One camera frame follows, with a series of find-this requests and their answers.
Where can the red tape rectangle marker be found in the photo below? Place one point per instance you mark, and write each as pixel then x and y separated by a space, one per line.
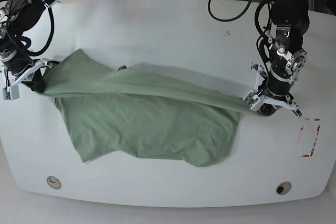
pixel 308 136

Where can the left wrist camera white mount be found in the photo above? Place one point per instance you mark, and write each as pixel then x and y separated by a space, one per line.
pixel 259 95

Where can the left table grommet hole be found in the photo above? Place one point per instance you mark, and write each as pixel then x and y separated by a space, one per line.
pixel 53 182

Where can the green T-shirt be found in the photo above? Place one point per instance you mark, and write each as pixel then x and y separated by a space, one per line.
pixel 144 114

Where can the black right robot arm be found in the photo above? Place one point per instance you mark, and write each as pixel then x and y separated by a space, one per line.
pixel 19 16

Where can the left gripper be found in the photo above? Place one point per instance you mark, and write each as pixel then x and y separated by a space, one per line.
pixel 286 56

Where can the right table grommet hole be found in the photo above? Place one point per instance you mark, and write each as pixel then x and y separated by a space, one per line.
pixel 283 188

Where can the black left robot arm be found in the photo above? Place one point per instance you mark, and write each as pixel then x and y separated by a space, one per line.
pixel 284 12

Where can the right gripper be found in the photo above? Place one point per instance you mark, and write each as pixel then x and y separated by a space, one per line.
pixel 16 63

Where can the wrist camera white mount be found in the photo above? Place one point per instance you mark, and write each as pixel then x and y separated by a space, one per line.
pixel 10 90
pixel 259 95

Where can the table grommet hole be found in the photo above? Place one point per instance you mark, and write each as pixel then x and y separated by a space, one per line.
pixel 53 182
pixel 283 188

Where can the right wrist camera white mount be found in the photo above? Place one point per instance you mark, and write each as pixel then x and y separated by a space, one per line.
pixel 10 90

